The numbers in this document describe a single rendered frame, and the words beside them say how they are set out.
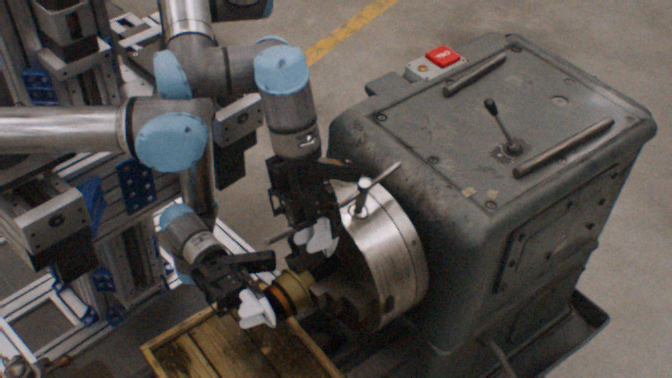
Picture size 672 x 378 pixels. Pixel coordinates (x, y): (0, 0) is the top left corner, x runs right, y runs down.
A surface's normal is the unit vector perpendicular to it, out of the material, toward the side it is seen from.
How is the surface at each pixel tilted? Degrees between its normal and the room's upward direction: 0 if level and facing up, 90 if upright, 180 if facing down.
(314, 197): 71
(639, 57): 0
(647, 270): 0
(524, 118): 0
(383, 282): 59
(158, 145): 90
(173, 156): 90
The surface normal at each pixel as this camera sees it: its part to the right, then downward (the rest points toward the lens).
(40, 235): 0.70, 0.53
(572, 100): 0.04, -0.69
